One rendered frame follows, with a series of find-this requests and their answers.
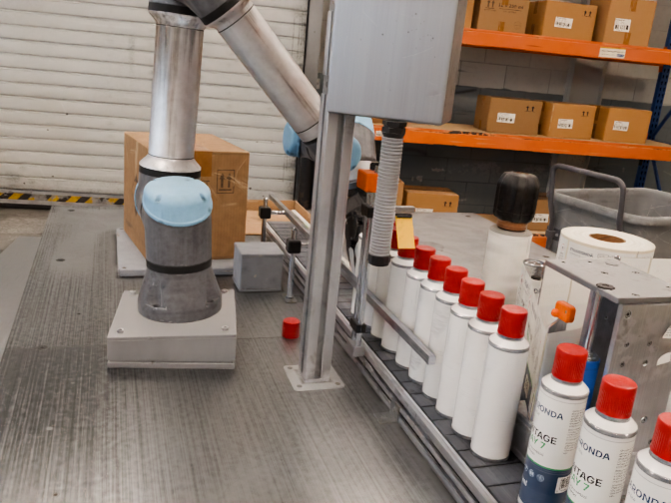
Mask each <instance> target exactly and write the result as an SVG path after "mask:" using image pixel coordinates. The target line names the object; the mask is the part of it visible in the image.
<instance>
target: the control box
mask: <svg viewBox="0 0 671 503"><path fill-rule="evenodd" d="M466 7H467V0H335V17H334V29H333V40H332V52H331V64H330V75H329V87H328V98H327V112H329V113H335V114H343V115H351V116H360V117H368V118H376V119H385V120H393V121H401V122H409V123H418V124H426V125H434V126H441V125H443V124H445V123H447V122H449V121H450V120H451V115H452V108H453V100H454V93H455V86H456V79H457V72H458V64H459V57H460V50H461V43H462V36H463V28H464V21H465V14H466Z"/></svg>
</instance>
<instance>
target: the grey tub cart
mask: <svg viewBox="0 0 671 503"><path fill-rule="evenodd" d="M557 169H561V170H565V171H569V172H573V173H577V174H581V175H585V176H589V177H593V178H596V179H600V180H604V181H608V182H612V183H615V184H617V185H618V186H619V188H610V189H555V175H556V171H557ZM546 196H547V197H548V210H549V226H547V230H546V231H545V236H546V237H547V240H546V247H545V248H546V249H548V250H550V251H552V252H555V253H557V250H558V245H559V240H560V234H561V230H562V229H564V228H569V227H591V228H600V229H607V230H613V231H618V232H622V233H627V234H629V235H633V236H636V237H639V238H642V239H645V240H647V241H649V242H651V243H652V244H654V245H655V251H654V255H653V258H671V194H670V193H666V192H662V191H658V190H652V189H645V188H626V186H625V184H624V182H623V181H622V180H621V179H620V178H617V177H613V176H609V175H605V174H601V173H597V172H593V171H589V170H585V169H581V168H577V167H573V166H569V165H565V164H560V163H558V164H555V165H554V166H553V167H552V168H551V170H550V182H549V190H548V192H547V194H546Z"/></svg>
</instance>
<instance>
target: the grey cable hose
mask: <svg viewBox="0 0 671 503"><path fill-rule="evenodd" d="M382 123H383V127H382V128H381V132H382V134H383V136H382V137H381V138H382V140H381V141H382V143H381V147H380V148H381V150H380V155H381V157H379V158H380V160H379V164H378V165H379V166H380V167H378V168H379V170H378V174H377V175H378V177H377V178H378V180H377V184H376V185H377V187H376V188H377V190H376V194H375V198H376V200H374V201H375V203H374V210H373V211H374V213H373V214H374V216H373V219H372V229H371V230H372V232H371V235H370V236H371V238H370V245H369V246H370V248H369V252H368V253H367V262H368V263H369V264H371V265H373V266H388V265H389V263H390V259H391V255H390V248H391V239H392V230H393V223H394V214H395V207H396V205H395V204H396V198H397V191H398V181H399V174H400V172H399V171H400V164H401V162H400V161H401V157H402V155H401V154H402V147H403V145H402V144H403V140H404V138H403V137H404V135H405V130H406V128H405V127H406V125H407V122H401V121H393V120H382Z"/></svg>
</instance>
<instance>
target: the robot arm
mask: <svg viewBox="0 0 671 503"><path fill-rule="evenodd" d="M148 12H149V14H150V15H151V16H152V17H153V19H154V20H155V22H156V35H155V52H154V68H153V85H152V101H151V118H150V135H149V151H148V155H147V156H146V157H145V158H143V159H142V160H141V161H140V163H139V179H138V184H137V186H136V189H135V195H134V200H135V206H136V210H137V212H138V214H139V216H140V217H141V220H142V223H143V225H144V229H145V246H146V272H145V275H144V278H143V282H142V285H141V288H140V292H139V295H138V312H139V314H140V315H141V316H143V317H145V318H147V319H150V320H153V321H157V322H164V323H187V322H194V321H199V320H203V319H206V318H209V317H211V316H213V315H215V314H217V313H218V312H219V311H220V310H221V308H222V294H221V291H220V288H219V286H218V283H217V280H216V277H215V274H214V271H213V268H212V208H213V202H212V198H211V191H210V189H209V187H208V186H207V185H206V184H205V183H203V182H201V181H200V179H201V167H200V165H199V164H198V163H197V162H196V161H195V159H194V153H195V142H196V129H197V117H198V104H199V92H200V79H201V66H202V54H203V41H204V30H205V29H206V28H207V27H210V28H215V29H216V30H217V31H218V33H219V34H220V35H221V37H222V38H223V39H224V41H225V42H226V43H227V44H228V46H229V47H230V48H231V50H232V51H233V52H234V53H235V55H236V56H237V57H238V59H239V60H240V61H241V62H242V64H243V65H244V66H245V68H246V69H247V70H248V71H249V73H250V74H251V75H252V77H253V78H254V79H255V81H256V82H257V83H258V84H259V86H260V87H261V88H262V90H263V91H264V92H265V93H266V95H267V96H268V97H269V99H270V100H271V101H272V102H273V104H274V105H275V106H276V108H277V109H278V110H279V111H280V113H281V114H282V115H283V117H284V118H285V119H286V121H287V123H286V125H285V128H284V133H283V147H284V151H285V153H286V154H287V155H288V156H292V157H298V158H300V157H302V158H309V159H310V160H312V161H314V162H315V161H316V154H317V142H318V130H319V118H320V106H321V97H320V95H319V94H318V92H317V91H316V90H315V88H314V87H313V86H312V84H311V83H310V81H309V80H308V79H307V77H306V76H305V74H304V73H303V72H302V70H301V69H300V68H299V66H298V65H297V63H296V62H295V61H294V59H293V58H292V57H291V55H290V54H289V52H288V51H287V50H286V48H285V47H284V45H283V44H282V43H281V41H280V40H279V39H278V37H277V36H276V34H275V33H274V32H273V30H272V29H271V28H270V26H269V25H268V23H267V22H266V21H265V19H264V18H263V16H262V15H261V14H260V12H259V11H258V10H257V8H256V7H255V5H254V4H253V3H252V1H251V0H149V5H148ZM374 139H375V134H374V130H373V123H372V119H371V118H368V117H360V116H355V122H354V132H353V142H352V153H351V163H350V173H349V183H348V193H347V196H348V197H349V199H347V203H346V213H345V218H346V222H345V226H344V234H345V239H346V253H347V257H348V261H349V266H350V267H351V271H352V273H353V274H355V264H356V255H357V245H358V235H359V234H361V233H362V229H363V220H364V215H363V214H362V213H361V212H360V208H361V203H365V201H366V192H365V191H363V190H362V189H360V188H358V187H357V186H356V181H357V171H358V170H359V169H368V170H369V164H370V163H371V162H376V153H375V142H374Z"/></svg>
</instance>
